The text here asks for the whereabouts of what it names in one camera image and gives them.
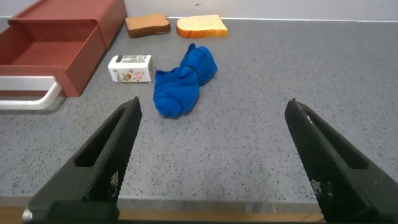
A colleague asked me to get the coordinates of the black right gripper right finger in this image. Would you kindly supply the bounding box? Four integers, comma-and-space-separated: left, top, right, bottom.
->
284, 98, 398, 222

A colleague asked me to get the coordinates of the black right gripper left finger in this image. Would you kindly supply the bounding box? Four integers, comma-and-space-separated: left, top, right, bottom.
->
26, 96, 143, 223

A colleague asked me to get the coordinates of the red drawer with white handle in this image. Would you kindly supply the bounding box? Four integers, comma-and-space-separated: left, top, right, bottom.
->
0, 19, 107, 111

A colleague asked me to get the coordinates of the red drawer cabinet housing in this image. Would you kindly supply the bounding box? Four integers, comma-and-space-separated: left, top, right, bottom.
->
7, 0, 127, 49

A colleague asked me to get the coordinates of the small white printed carton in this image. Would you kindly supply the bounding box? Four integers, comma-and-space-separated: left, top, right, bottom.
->
108, 54, 155, 84

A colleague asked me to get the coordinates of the blue bundled cloth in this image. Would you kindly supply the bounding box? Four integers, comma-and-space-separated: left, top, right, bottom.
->
152, 42, 218, 119

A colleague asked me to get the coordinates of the brown toast slice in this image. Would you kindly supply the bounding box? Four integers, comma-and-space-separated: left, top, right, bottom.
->
124, 12, 172, 39

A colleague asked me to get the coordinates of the white bread slice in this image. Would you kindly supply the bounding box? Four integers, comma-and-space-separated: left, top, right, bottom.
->
175, 14, 229, 39

